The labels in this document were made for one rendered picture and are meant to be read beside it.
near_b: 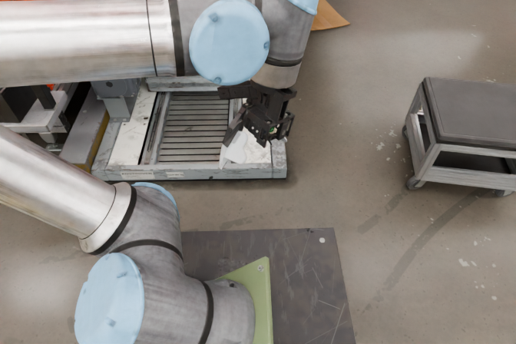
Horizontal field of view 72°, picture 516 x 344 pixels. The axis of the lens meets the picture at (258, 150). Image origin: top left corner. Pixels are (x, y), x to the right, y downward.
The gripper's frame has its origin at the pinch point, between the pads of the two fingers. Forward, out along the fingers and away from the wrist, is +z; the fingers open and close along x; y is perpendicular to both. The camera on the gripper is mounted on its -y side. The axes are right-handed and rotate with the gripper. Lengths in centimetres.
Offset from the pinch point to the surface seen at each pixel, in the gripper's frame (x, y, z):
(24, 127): -26, -66, 27
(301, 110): 88, -43, 45
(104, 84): 8, -86, 32
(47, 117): -20, -64, 25
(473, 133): 83, 28, 9
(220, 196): 27, -30, 59
